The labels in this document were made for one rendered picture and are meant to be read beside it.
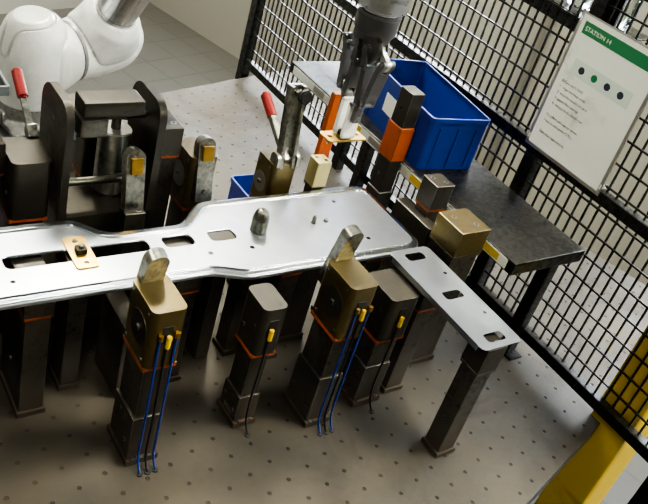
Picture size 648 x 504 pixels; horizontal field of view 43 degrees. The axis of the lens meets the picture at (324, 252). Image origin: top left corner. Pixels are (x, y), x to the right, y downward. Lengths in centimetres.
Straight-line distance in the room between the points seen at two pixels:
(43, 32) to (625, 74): 127
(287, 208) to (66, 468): 63
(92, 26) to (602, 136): 120
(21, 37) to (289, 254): 87
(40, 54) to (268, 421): 100
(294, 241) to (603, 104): 70
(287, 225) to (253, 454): 43
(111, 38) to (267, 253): 83
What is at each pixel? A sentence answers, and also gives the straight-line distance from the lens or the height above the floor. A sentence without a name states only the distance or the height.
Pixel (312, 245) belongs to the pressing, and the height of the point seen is 100.
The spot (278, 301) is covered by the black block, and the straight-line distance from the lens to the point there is 140.
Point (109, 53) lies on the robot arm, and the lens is 214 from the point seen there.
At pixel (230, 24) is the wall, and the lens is 491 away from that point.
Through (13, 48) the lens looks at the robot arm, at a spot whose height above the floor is 101.
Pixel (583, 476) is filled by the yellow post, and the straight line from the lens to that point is 203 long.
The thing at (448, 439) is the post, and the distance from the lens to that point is 165.
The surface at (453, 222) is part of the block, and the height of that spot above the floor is 106.
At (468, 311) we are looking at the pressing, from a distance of 153.
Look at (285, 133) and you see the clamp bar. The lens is 164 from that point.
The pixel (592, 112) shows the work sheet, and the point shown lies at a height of 129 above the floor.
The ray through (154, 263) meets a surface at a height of 109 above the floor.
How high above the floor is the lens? 185
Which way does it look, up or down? 33 degrees down
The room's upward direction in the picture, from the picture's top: 18 degrees clockwise
